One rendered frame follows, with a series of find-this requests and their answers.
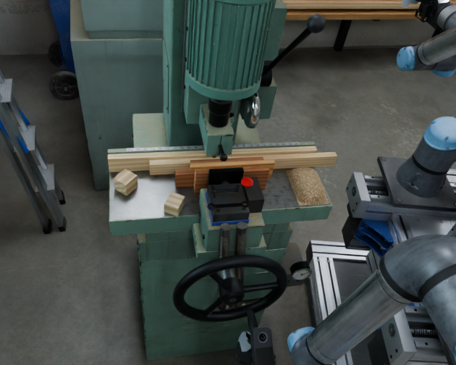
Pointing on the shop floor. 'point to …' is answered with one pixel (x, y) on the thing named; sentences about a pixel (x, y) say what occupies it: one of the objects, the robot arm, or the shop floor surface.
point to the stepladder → (21, 143)
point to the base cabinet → (159, 330)
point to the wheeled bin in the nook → (62, 53)
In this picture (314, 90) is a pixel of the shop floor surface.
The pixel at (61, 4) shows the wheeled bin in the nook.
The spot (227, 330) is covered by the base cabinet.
